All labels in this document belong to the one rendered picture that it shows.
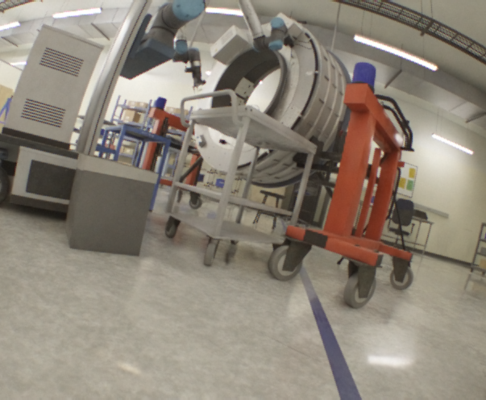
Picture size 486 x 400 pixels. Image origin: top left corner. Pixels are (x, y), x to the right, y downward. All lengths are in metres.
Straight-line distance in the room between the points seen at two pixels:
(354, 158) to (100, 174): 1.07
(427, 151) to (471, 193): 2.15
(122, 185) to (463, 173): 9.21
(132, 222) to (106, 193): 0.15
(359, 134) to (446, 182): 7.73
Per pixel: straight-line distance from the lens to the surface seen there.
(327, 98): 1.95
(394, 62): 6.07
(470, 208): 9.62
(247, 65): 2.65
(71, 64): 1.38
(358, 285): 1.12
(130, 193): 1.00
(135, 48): 1.60
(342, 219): 1.29
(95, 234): 1.01
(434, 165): 8.79
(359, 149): 1.33
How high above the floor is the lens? 0.33
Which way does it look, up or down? 1 degrees down
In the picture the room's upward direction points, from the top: 15 degrees clockwise
